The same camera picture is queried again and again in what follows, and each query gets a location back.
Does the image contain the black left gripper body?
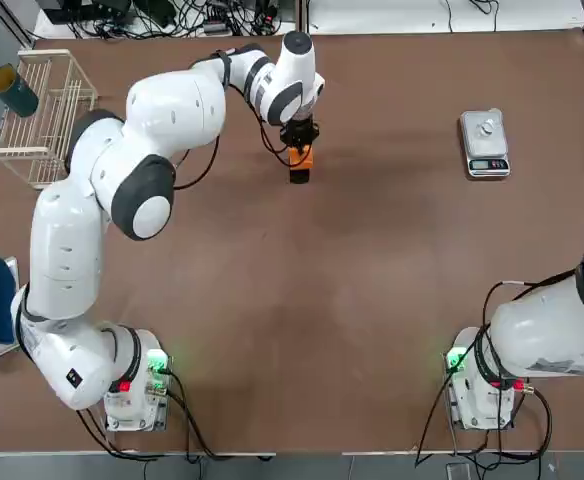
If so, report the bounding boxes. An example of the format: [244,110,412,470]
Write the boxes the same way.
[287,113,319,139]

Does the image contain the white electronic scale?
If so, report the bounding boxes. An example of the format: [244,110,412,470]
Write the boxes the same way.
[460,108,512,180]

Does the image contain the teal cylinder cup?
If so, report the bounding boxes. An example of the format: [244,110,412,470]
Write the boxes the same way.
[0,63,40,119]

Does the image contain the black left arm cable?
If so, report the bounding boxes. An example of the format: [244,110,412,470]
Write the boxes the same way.
[171,49,293,191]

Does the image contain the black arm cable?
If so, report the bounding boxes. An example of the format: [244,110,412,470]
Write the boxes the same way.
[481,239,584,351]
[171,49,293,191]

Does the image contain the aluminium frame post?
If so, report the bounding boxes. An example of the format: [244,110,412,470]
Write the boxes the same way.
[294,0,311,35]

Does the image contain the white wire rack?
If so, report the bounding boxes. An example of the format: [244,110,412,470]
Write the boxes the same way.
[0,48,99,190]

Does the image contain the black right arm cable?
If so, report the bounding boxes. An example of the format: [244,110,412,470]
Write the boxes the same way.
[481,239,584,351]

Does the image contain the black base cable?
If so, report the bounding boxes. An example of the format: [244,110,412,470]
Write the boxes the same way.
[71,367,276,462]
[415,349,553,469]

